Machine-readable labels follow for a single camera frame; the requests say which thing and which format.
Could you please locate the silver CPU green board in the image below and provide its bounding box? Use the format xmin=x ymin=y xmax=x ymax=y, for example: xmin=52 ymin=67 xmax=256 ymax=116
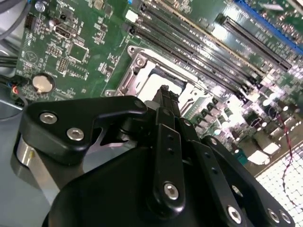
xmin=137 ymin=70 xmax=190 ymax=102

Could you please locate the thin wire locking lever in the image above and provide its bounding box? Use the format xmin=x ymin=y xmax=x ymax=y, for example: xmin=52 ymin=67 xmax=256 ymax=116
xmin=105 ymin=88 xmax=125 ymax=96

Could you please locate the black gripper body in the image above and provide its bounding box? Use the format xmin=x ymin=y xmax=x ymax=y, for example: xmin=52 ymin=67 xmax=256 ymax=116
xmin=41 ymin=145 xmax=223 ymax=227

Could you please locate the metal socket cover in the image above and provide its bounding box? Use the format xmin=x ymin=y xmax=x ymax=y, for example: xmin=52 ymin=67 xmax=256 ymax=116
xmin=123 ymin=51 xmax=214 ymax=105

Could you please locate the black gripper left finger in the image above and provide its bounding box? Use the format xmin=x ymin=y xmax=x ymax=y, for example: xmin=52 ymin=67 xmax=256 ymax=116
xmin=10 ymin=84 xmax=187 ymax=215

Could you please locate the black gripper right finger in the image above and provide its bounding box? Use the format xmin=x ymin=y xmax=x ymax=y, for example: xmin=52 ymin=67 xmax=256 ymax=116
xmin=167 ymin=85 xmax=297 ymax=227

